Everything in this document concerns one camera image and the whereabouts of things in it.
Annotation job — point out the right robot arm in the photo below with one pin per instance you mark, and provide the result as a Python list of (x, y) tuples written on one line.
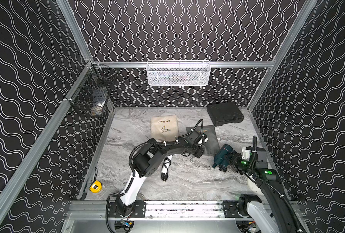
[(284, 219)]

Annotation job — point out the black plastic case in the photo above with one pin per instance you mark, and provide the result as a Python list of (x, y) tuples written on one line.
[(224, 113)]

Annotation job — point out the dark green hair dryer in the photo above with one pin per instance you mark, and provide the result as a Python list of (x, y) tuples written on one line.
[(223, 157)]

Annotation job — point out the white hair dryer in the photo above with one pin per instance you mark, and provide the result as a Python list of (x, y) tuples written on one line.
[(165, 167)]

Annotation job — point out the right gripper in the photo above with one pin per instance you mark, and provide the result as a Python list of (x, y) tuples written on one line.
[(234, 160)]

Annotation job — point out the white wire basket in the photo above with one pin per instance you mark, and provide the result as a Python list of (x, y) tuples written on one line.
[(178, 73)]

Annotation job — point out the beige hair dryer bag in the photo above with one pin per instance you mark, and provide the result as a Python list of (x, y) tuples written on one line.
[(164, 128)]

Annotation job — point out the black wire basket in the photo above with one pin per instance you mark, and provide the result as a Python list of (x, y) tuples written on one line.
[(90, 99)]

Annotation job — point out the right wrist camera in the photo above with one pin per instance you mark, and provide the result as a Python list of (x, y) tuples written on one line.
[(246, 153)]

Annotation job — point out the yellow tape measure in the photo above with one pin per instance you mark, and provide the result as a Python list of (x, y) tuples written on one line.
[(95, 187)]

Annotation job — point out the grey hair dryer bag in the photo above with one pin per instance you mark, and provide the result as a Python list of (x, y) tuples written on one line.
[(212, 145)]

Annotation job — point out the white tape roll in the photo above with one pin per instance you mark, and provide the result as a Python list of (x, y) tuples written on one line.
[(253, 187)]

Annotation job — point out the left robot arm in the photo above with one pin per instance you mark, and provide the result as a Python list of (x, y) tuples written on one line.
[(188, 139)]

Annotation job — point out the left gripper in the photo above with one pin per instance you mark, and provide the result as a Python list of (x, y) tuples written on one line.
[(196, 147)]

